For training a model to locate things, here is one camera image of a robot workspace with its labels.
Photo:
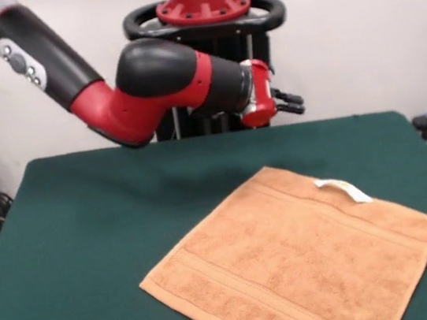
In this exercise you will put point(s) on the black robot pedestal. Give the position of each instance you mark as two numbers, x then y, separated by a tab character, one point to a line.
203	30

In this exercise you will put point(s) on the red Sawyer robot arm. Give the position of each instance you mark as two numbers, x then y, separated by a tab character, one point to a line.
129	96

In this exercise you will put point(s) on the dark green table cloth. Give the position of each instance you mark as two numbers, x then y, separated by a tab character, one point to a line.
76	286

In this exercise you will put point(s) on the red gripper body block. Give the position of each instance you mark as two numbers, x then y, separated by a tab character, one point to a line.
261	91

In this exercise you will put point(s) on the black round stand foot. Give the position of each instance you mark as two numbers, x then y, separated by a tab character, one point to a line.
423	122

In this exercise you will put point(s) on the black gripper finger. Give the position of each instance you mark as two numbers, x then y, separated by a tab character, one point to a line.
290	108
288	95

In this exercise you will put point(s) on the tan terry towel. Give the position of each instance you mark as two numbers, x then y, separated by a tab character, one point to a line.
290	256

